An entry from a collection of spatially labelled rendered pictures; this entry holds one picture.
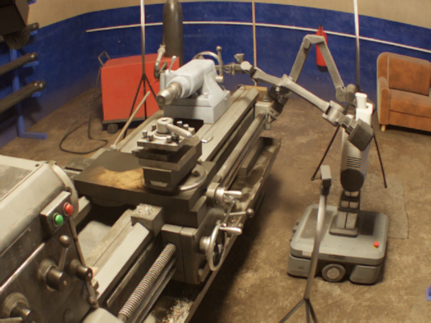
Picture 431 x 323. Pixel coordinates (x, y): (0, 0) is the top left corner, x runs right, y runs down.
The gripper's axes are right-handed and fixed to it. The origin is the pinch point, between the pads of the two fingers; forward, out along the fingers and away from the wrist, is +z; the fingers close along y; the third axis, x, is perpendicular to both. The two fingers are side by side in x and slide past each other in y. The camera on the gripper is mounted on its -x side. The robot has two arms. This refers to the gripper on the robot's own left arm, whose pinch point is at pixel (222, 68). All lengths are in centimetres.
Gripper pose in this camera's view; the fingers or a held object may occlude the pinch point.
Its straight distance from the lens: 289.9
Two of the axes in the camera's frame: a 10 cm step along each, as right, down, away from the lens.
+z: -9.5, -1.1, 3.0
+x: 0.3, 9.0, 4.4
